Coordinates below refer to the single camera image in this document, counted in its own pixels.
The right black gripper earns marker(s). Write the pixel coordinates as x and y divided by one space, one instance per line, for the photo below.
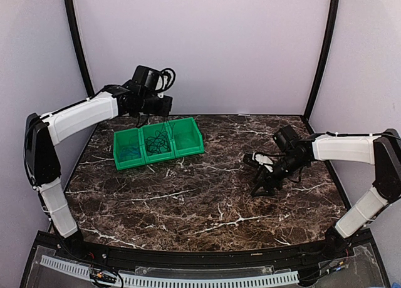
265 181

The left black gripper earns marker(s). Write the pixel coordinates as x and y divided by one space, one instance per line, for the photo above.
166 109

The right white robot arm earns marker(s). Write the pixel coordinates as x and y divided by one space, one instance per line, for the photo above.
382 150

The right green plastic bin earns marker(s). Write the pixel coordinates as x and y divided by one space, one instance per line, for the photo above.
185 136

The left green plastic bin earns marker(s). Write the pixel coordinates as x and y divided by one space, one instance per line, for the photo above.
128 149

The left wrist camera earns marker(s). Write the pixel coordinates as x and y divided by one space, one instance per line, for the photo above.
154 80

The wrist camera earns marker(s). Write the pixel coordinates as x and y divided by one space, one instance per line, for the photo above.
154 80
286 138

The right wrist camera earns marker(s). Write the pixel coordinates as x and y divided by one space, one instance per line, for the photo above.
286 138

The black front rail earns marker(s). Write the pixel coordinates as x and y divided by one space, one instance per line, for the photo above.
303 256

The white slotted cable duct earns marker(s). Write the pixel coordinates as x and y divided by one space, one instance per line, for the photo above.
83 272

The left black frame post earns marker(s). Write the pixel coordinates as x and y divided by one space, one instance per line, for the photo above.
78 47

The black frame post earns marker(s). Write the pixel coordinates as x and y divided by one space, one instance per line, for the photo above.
78 47
324 53

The right black frame post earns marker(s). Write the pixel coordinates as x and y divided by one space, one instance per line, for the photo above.
324 53

